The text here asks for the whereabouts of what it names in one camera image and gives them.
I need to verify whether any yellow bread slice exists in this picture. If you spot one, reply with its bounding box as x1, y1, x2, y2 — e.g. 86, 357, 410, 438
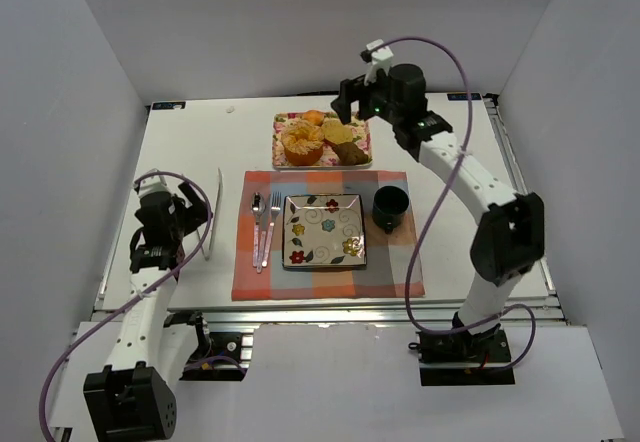
321, 119, 353, 147

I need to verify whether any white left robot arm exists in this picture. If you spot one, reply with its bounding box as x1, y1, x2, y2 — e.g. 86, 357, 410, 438
83, 171, 214, 441

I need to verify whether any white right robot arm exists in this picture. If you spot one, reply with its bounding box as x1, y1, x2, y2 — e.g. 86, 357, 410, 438
331, 64, 545, 336

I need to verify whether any small golden bread roll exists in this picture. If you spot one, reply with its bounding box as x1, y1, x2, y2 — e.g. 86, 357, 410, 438
301, 110, 326, 126

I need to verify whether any brown chocolate muffin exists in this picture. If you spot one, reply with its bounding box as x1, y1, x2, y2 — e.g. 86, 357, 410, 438
333, 142, 369, 166

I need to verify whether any orange bundt cake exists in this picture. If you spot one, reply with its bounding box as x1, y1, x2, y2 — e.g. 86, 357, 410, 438
281, 121, 324, 166

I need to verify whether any dark green mug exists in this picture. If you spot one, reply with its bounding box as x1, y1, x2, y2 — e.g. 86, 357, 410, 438
372, 186, 409, 234

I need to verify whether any square floral plate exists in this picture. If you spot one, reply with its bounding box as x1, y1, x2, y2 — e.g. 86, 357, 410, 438
282, 194, 367, 270

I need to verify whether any checkered orange placemat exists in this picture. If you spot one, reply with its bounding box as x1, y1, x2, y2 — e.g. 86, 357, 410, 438
231, 170, 425, 301

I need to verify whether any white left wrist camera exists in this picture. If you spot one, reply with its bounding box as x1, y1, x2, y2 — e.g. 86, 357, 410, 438
133, 169, 170, 199

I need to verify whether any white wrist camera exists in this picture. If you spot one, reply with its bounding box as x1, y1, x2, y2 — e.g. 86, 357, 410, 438
133, 169, 170, 199
360, 39, 393, 86

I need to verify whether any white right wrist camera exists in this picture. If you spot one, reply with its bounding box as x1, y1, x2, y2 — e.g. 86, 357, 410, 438
360, 39, 393, 86

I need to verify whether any silver spoon pink handle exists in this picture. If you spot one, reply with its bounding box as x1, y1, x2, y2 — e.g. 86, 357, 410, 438
251, 192, 265, 269

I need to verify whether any silver fork pink handle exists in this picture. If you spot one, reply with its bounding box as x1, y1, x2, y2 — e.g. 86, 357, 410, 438
259, 192, 283, 269

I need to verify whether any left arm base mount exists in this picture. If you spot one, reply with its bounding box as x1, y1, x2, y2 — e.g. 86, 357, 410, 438
164, 311, 245, 382

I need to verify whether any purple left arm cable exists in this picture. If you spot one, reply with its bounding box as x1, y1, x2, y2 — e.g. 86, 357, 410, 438
38, 170, 221, 442

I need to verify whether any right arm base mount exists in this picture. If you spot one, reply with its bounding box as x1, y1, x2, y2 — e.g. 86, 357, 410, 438
408, 326, 515, 387

